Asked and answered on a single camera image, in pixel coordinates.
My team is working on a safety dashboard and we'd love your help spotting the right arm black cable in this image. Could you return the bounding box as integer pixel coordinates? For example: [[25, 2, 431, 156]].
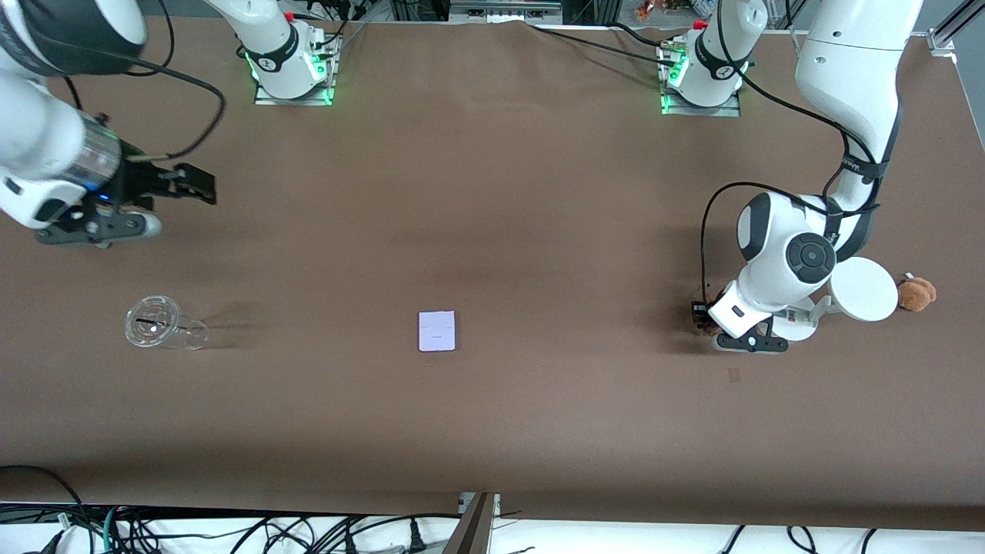
[[65, 0, 226, 162]]

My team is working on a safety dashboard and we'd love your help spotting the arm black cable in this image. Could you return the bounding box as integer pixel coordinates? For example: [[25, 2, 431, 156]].
[[65, 0, 226, 162], [696, 0, 882, 309]]

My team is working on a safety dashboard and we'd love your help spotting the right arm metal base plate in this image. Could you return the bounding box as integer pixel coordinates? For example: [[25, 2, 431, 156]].
[[254, 35, 337, 107]]

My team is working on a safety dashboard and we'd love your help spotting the diagonal aluminium strut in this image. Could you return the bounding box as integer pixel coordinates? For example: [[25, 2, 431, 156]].
[[933, 0, 985, 47]]

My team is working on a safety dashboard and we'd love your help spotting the clear plastic cup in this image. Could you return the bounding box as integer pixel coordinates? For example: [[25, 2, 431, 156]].
[[125, 295, 209, 351]]

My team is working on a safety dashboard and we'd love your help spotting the black plug cable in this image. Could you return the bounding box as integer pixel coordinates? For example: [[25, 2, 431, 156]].
[[339, 514, 462, 554]]

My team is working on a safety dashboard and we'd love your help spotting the black looped floor cable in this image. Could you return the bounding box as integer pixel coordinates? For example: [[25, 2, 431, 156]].
[[0, 464, 87, 554]]

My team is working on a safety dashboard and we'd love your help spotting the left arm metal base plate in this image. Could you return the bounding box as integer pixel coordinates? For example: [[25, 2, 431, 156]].
[[660, 42, 743, 118]]

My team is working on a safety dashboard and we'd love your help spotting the black table power cable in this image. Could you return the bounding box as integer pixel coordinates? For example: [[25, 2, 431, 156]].
[[531, 25, 679, 68]]

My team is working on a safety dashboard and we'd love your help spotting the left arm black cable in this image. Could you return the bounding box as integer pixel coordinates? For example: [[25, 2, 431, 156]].
[[696, 0, 882, 309]]

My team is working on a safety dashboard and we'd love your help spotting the brown plush keychain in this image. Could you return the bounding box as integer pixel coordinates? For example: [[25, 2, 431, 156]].
[[895, 272, 938, 313]]

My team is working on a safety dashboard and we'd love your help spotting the aluminium profile table leg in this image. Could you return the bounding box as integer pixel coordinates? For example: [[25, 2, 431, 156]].
[[442, 492, 501, 554]]

